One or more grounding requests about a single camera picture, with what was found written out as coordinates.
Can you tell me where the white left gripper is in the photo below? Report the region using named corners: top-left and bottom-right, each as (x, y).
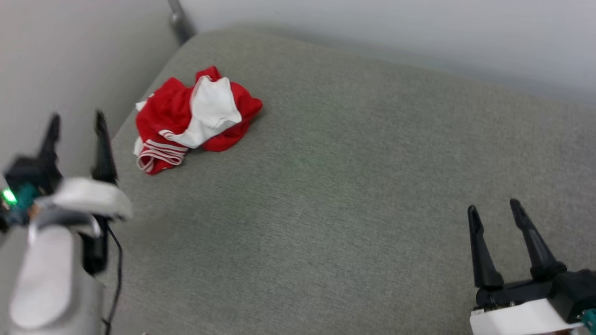
top-left (35, 110), bottom-right (134, 275)

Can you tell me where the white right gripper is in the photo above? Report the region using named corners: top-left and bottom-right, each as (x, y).
top-left (467, 199), bottom-right (583, 335)

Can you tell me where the red and white jersey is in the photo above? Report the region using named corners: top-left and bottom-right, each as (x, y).
top-left (134, 66), bottom-right (264, 175)

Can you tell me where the grey fabric sofa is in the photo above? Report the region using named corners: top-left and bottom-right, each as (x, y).
top-left (95, 23), bottom-right (596, 335)

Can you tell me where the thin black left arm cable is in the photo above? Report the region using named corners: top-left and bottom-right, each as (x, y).
top-left (102, 221), bottom-right (124, 335)

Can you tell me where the grey metal wall strip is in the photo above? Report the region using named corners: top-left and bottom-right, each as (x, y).
top-left (167, 0), bottom-right (196, 45)

